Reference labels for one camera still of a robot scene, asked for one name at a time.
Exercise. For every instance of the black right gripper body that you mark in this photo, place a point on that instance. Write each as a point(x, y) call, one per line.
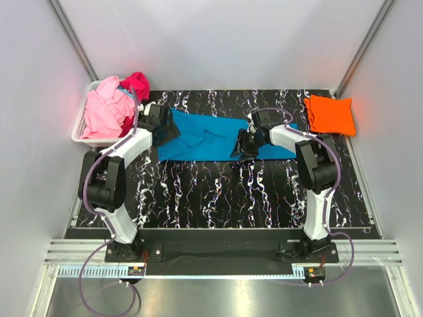
point(252, 144)

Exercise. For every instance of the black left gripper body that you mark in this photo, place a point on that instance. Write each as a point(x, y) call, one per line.
point(165, 125)

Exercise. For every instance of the blue t shirt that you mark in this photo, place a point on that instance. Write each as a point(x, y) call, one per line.
point(209, 138)

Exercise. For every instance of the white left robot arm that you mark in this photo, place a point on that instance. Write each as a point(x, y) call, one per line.
point(102, 185)

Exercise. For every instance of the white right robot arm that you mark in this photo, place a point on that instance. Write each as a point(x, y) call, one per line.
point(318, 167)

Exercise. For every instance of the magenta t shirt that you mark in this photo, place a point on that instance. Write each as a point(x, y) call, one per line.
point(140, 84)

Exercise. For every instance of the light blue garment in basket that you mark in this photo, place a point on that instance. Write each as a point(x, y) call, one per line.
point(128, 92)

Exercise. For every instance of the light pink t shirt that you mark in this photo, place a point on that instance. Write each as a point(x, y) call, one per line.
point(106, 109)

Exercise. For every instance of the folded orange t shirt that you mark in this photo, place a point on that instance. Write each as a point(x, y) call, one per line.
point(327, 115)

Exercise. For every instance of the white plastic laundry basket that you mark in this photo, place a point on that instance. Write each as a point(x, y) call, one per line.
point(80, 124)

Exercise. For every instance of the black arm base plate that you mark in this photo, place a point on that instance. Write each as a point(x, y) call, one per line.
point(189, 268)

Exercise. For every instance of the aluminium frame rail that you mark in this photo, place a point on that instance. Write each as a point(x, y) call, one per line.
point(361, 252)

